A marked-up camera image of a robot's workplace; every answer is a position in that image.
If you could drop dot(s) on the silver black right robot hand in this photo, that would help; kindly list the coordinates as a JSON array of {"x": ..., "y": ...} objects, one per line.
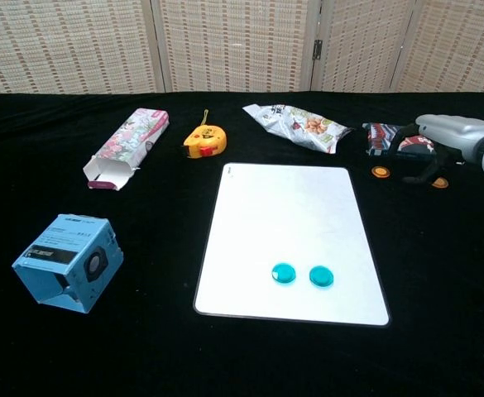
[{"x": 456, "y": 134}]

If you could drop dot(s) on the orange round magnet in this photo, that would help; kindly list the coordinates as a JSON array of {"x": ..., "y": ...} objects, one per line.
[
  {"x": 380, "y": 171},
  {"x": 441, "y": 183}
]

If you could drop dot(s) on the teal magnet disc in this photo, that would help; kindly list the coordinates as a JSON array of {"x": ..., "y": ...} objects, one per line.
[
  {"x": 284, "y": 273},
  {"x": 321, "y": 276}
]

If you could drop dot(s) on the white rectangular magnetic board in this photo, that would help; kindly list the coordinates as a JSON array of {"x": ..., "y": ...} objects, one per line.
[{"x": 291, "y": 223}]

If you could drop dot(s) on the dark blue red packet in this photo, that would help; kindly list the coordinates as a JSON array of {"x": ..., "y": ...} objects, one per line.
[{"x": 376, "y": 138}]

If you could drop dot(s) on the woven folding screen panel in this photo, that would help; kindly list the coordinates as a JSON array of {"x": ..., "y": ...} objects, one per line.
[
  {"x": 59, "y": 41},
  {"x": 361, "y": 41},
  {"x": 233, "y": 41},
  {"x": 461, "y": 41}
]

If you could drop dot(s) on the silver snack bag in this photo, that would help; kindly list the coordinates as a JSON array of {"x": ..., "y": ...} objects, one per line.
[{"x": 308, "y": 128}]

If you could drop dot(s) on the metal screen hinge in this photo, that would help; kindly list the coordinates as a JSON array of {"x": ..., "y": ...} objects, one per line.
[{"x": 317, "y": 49}]

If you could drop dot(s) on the yellow tape measure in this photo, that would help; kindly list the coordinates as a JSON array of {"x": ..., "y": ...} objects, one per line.
[{"x": 206, "y": 140}]

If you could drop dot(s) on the floral pink carton box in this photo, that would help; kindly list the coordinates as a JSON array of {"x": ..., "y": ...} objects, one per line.
[{"x": 130, "y": 136}]

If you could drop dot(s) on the black velvet tablecloth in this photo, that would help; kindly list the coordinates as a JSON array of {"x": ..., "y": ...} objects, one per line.
[{"x": 142, "y": 351}]

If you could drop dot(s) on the light blue speaker box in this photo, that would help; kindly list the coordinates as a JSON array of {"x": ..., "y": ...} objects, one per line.
[{"x": 59, "y": 256}]

